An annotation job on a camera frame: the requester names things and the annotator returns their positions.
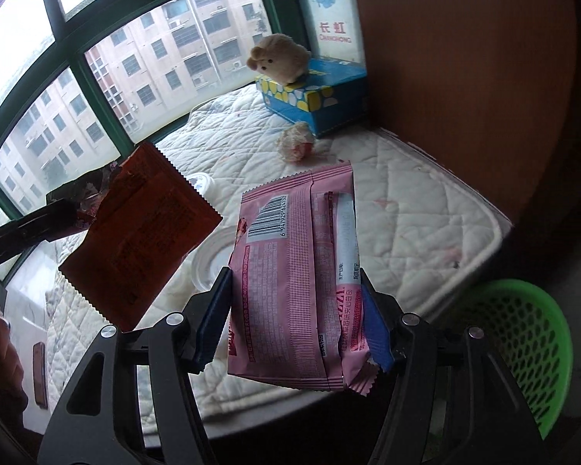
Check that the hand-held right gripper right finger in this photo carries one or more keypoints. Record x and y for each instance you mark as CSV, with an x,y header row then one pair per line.
x,y
375,334

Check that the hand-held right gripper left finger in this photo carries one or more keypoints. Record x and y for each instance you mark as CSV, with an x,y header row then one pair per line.
x,y
213,322

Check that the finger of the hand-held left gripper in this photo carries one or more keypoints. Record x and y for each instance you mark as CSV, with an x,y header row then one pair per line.
x,y
34,225

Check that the pink snack packet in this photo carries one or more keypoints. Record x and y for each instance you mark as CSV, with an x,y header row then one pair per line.
x,y
290,276

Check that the orange snack packet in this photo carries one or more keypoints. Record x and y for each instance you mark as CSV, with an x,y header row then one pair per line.
x,y
135,242

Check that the green plastic basket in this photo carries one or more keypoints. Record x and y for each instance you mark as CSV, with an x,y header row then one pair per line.
x,y
527,329

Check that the white wrapper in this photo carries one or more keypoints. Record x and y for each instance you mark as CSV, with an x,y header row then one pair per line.
x,y
296,143

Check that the white round lid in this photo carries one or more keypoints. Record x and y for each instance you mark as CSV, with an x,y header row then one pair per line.
x,y
208,261

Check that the white quilted mattress pad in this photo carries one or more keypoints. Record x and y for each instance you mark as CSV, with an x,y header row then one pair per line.
x,y
416,213

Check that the small white cup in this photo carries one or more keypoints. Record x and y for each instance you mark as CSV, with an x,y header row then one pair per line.
x,y
206,185

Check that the brown flat rectangular object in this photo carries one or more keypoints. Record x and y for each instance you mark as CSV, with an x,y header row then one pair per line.
x,y
39,373

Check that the apartment building outside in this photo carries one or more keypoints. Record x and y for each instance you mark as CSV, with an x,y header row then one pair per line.
x,y
184,43

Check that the blue box with yellow dots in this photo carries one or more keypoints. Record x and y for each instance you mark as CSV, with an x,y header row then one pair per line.
x,y
329,97

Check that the beige plush toy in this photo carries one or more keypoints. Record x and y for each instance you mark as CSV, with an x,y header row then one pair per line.
x,y
281,58

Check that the brown wooden wardrobe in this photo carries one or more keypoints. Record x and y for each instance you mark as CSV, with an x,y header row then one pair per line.
x,y
465,58

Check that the white appliance with blue sticker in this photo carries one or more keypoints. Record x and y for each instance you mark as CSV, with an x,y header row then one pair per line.
x,y
334,34

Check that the green window frame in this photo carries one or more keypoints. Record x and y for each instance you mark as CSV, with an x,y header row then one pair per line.
x,y
72,43

